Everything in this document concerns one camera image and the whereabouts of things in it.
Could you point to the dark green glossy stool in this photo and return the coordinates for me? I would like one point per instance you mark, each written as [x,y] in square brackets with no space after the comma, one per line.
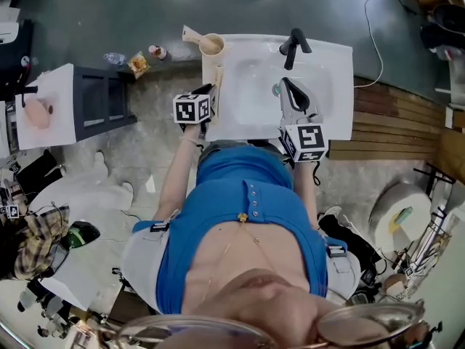
[83,233]

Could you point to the black metal stand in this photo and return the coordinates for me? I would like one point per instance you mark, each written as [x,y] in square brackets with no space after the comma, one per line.
[436,176]

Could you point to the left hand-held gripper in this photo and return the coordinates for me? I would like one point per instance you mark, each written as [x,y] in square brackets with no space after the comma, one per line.
[187,109]

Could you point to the orange snack packet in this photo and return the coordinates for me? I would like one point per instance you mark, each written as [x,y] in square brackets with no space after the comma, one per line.
[138,64]

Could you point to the small drink bottle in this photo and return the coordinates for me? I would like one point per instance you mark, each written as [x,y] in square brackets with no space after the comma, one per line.
[158,52]

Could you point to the white table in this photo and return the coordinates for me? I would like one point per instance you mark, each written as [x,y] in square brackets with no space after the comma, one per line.
[72,278]

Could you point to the blue polo shirt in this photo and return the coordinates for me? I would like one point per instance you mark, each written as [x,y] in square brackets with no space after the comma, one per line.
[236,187]

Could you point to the person's left forearm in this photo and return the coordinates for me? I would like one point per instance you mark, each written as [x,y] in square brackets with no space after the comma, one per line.
[178,173]

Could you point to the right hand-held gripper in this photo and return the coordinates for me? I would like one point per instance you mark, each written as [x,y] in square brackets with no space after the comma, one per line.
[309,140]

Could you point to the wooden slat platform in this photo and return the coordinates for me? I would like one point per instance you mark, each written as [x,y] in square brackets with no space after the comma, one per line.
[392,129]

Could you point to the thin-rimmed eyeglasses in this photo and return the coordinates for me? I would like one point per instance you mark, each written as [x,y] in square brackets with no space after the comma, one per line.
[363,325]

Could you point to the person's right forearm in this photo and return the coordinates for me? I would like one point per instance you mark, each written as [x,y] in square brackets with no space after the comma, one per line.
[303,191]

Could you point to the black round pot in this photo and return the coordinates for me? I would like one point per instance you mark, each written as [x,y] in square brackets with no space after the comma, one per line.
[450,18]

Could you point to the person's head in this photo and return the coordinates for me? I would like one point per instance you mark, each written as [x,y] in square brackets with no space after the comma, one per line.
[272,300]

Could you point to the clear water bottle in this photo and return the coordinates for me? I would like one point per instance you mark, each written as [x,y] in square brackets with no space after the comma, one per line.
[114,59]

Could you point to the light grey vest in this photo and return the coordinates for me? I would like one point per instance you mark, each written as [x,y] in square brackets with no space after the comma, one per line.
[145,264]

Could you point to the black vanity cabinet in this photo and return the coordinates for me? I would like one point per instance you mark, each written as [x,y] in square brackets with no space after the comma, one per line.
[105,100]

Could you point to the pink cloth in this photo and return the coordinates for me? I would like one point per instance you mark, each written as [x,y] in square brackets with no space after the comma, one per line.
[36,113]

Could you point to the black faucet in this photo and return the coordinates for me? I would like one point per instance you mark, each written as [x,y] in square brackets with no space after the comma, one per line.
[294,46]
[27,95]

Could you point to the metal sink drain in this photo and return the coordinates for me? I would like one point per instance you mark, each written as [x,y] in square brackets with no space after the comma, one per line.
[275,87]

